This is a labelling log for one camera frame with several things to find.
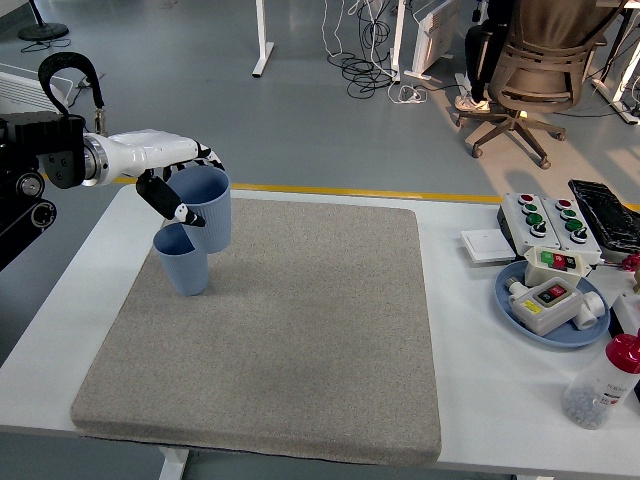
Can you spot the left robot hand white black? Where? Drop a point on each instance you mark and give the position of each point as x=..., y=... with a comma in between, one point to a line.
x=145, y=152

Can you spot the blue ribbed plastic cup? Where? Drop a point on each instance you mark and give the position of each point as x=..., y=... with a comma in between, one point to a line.
x=216, y=220
x=185, y=275

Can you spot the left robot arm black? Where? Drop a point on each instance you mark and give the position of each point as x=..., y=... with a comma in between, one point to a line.
x=45, y=145

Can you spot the grey floor power strip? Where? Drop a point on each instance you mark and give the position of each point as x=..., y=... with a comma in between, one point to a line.
x=83, y=83

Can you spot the large white panel heater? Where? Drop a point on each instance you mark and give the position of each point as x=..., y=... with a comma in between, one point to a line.
x=20, y=92

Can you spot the black fan stand base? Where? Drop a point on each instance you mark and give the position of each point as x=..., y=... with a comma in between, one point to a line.
x=44, y=31

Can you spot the white desk leg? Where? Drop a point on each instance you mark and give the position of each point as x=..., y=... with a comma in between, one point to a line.
x=397, y=40
x=261, y=35

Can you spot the grey-brown mat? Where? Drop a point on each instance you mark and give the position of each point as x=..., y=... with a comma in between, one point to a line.
x=325, y=325

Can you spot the narrow white panel heater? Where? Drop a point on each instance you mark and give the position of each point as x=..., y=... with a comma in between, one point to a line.
x=432, y=35

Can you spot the white table leg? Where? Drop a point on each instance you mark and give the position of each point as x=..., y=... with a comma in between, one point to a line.
x=172, y=465

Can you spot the person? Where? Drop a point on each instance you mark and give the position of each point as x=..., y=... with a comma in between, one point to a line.
x=480, y=55

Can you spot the white four-button control box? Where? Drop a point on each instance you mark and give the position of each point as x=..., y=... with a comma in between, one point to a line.
x=520, y=225
x=560, y=230

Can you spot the beige mesh office chair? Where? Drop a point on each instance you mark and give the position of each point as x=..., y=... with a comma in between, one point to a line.
x=540, y=75

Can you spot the blue plate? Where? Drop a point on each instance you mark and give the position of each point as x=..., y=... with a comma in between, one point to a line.
x=565, y=340

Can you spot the black plastic tray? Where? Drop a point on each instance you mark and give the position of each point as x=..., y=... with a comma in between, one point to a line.
x=607, y=215

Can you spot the white pipe fitting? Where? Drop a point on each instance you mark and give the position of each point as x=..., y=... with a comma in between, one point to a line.
x=590, y=312

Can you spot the red small object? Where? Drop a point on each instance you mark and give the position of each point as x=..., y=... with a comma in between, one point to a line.
x=634, y=262

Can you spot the olive small object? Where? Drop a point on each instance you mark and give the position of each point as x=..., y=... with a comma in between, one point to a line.
x=636, y=284

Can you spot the clear bottle red cap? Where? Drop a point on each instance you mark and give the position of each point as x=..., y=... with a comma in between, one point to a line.
x=600, y=385

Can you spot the white wall switch plate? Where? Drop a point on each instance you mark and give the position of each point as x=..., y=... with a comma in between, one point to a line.
x=485, y=246

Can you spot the white green-red switch box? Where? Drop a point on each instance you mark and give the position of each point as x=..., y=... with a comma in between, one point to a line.
x=540, y=272

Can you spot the grey red-button switch box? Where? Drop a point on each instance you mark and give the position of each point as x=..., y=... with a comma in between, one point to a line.
x=550, y=315

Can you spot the white desk leg frame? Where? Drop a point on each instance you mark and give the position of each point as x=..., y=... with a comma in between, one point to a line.
x=607, y=90

